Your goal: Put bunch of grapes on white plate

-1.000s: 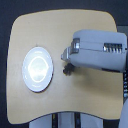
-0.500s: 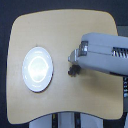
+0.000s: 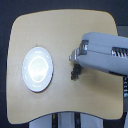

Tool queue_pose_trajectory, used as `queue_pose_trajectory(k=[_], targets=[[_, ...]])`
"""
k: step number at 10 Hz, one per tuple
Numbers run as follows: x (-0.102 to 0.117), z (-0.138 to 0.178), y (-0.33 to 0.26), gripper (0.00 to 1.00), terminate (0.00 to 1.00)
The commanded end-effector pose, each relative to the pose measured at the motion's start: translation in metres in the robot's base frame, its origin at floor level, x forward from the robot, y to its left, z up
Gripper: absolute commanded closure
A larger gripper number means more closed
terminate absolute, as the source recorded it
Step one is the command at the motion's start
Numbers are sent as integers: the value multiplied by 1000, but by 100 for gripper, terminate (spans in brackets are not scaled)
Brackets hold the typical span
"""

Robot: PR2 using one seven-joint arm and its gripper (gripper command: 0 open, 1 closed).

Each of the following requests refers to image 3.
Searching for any black cable chain right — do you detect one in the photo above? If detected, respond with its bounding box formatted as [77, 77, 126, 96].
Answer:
[121, 75, 128, 114]

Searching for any white table base frame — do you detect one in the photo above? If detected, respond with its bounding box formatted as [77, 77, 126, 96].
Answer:
[29, 112, 103, 128]

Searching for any dark purple grape bunch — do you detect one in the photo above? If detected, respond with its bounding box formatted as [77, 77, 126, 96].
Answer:
[71, 64, 82, 80]

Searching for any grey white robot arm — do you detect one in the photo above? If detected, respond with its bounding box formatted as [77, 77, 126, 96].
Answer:
[69, 32, 128, 76]

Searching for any white round plate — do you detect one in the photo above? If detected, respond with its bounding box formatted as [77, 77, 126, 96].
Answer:
[22, 47, 54, 92]

